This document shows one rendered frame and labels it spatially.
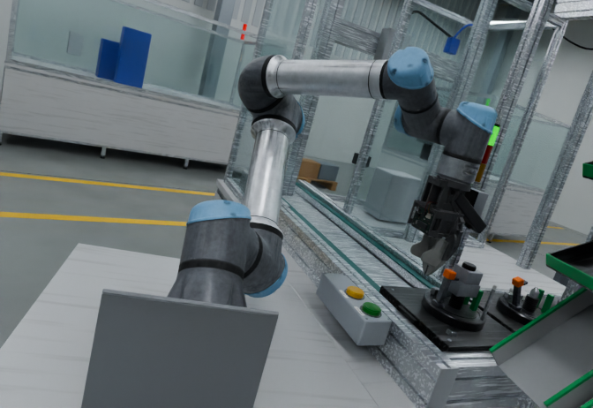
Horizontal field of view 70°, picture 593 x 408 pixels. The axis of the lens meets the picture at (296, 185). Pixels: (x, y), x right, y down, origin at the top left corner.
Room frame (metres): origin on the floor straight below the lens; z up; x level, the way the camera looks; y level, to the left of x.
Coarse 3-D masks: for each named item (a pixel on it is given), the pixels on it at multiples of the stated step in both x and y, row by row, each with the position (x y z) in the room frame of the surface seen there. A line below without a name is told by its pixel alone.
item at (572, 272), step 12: (552, 252) 0.71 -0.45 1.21; (564, 252) 0.71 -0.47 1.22; (576, 252) 0.72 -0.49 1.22; (588, 252) 0.72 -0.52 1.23; (552, 264) 0.69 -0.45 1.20; (564, 264) 0.67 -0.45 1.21; (576, 264) 0.69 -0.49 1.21; (588, 264) 0.69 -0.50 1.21; (576, 276) 0.65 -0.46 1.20; (588, 276) 0.62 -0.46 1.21; (588, 288) 0.63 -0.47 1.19
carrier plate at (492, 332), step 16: (384, 288) 0.96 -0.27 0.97; (400, 288) 0.99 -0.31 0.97; (416, 288) 1.02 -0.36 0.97; (400, 304) 0.90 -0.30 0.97; (416, 304) 0.92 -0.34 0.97; (432, 320) 0.86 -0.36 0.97; (432, 336) 0.80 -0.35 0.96; (448, 336) 0.80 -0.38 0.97; (464, 336) 0.82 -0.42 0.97; (480, 336) 0.84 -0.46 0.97; (496, 336) 0.86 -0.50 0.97
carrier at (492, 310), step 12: (480, 300) 1.05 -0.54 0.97; (492, 300) 1.08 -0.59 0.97; (504, 300) 1.04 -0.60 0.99; (528, 300) 1.02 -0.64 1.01; (540, 300) 1.06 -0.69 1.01; (552, 300) 1.03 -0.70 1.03; (492, 312) 0.99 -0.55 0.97; (504, 312) 1.01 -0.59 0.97; (516, 312) 0.98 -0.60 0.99; (528, 312) 1.01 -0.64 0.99; (540, 312) 1.03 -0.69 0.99; (504, 324) 0.94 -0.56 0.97; (516, 324) 0.96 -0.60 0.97
